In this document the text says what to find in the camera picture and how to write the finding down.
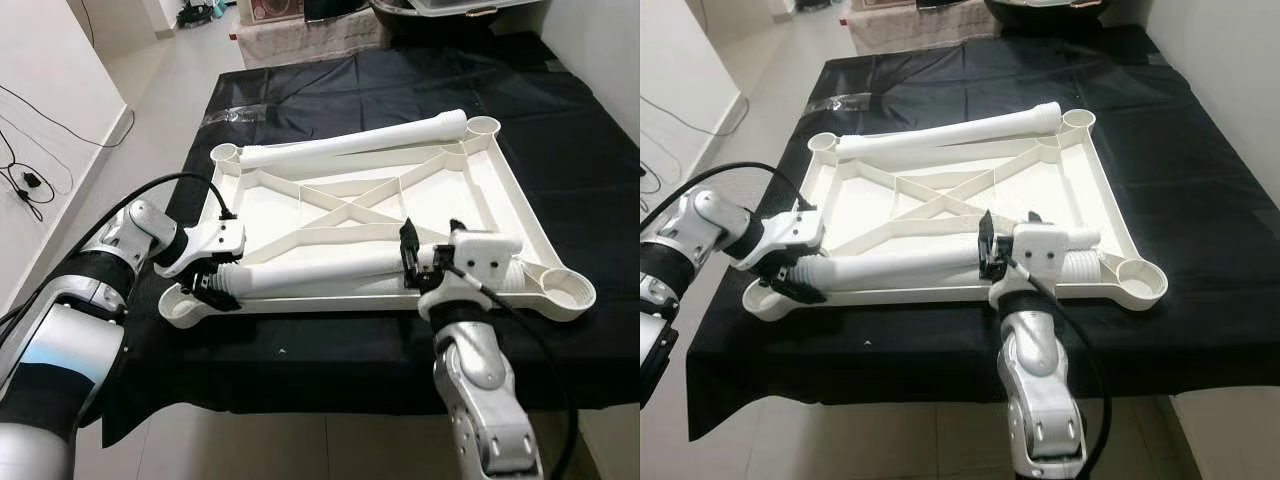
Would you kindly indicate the white plastic table leg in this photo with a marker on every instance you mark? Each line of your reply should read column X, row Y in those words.
column 330, row 287
column 350, row 140
column 320, row 267
column 900, row 281
column 950, row 131
column 900, row 260

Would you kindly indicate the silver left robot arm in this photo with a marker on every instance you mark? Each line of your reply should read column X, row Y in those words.
column 690, row 215
column 60, row 350

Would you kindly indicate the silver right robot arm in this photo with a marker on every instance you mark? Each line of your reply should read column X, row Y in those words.
column 480, row 380
column 1035, row 400

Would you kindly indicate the white plastic table top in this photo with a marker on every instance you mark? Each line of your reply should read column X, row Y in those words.
column 1060, row 190
column 470, row 200

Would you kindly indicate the black table cloth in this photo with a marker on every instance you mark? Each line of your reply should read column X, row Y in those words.
column 950, row 70
column 350, row 80

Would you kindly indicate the black power adapter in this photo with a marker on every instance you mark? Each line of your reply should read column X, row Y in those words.
column 32, row 182

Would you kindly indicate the beige speckled low platform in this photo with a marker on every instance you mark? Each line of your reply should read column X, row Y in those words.
column 920, row 30
column 300, row 40

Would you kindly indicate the clear plastic storage box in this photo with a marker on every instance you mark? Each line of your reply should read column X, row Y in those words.
column 460, row 8

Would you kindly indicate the dark glossy bag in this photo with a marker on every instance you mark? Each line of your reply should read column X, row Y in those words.
column 335, row 10

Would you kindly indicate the black floor power strip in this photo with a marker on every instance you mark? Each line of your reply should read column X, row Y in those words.
column 200, row 14

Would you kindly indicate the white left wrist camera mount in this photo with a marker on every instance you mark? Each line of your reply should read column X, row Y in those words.
column 205, row 240
column 790, row 232

